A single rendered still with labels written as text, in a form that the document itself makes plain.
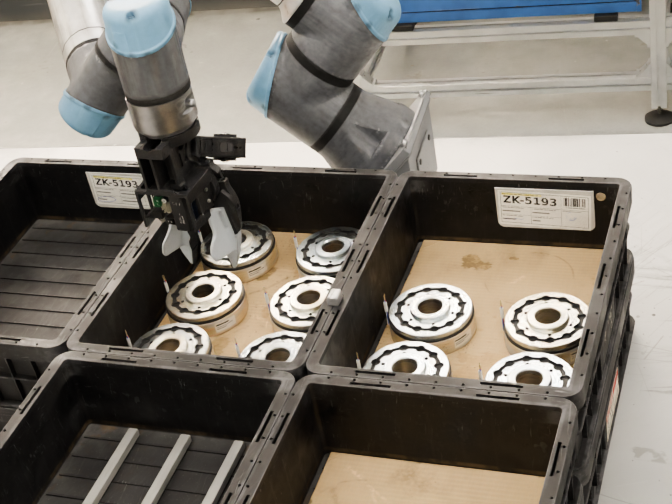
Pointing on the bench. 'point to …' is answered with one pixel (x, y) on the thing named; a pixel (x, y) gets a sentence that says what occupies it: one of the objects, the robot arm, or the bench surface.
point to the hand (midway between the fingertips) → (214, 253)
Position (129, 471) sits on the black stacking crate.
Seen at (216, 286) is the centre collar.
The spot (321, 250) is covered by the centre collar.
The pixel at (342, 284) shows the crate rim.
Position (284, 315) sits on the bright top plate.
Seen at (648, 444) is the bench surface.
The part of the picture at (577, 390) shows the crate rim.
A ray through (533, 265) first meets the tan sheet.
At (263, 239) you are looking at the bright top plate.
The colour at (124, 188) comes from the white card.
